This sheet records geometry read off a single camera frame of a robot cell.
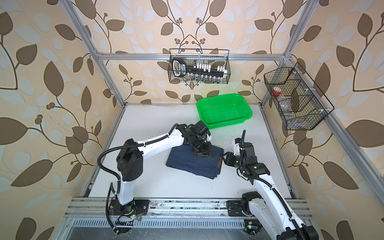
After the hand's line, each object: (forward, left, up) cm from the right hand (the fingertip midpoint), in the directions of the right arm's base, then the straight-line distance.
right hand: (225, 158), depth 81 cm
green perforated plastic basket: (+43, -3, -8) cm, 44 cm away
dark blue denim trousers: (+4, +24, -6) cm, 26 cm away
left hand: (-1, +7, +4) cm, 8 cm away
